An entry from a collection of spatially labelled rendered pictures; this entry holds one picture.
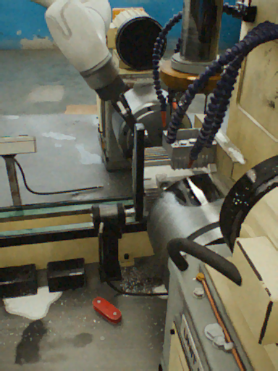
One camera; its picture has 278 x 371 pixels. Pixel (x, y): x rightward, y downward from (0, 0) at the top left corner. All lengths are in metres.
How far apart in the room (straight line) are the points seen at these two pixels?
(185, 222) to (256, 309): 0.35
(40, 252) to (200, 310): 0.63
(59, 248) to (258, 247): 0.74
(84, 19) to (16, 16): 5.85
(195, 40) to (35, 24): 5.88
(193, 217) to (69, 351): 0.44
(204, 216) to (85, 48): 0.46
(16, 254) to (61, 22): 0.61
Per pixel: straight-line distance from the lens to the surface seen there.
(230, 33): 6.90
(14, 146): 1.24
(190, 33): 0.94
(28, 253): 1.12
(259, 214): 0.50
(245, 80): 1.19
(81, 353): 0.98
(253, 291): 0.44
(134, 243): 1.13
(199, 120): 1.17
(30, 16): 6.73
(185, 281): 0.62
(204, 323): 0.57
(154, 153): 1.05
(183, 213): 0.78
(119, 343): 0.98
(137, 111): 1.23
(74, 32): 0.93
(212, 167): 1.05
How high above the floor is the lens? 1.61
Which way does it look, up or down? 32 degrees down
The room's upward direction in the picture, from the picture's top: 1 degrees clockwise
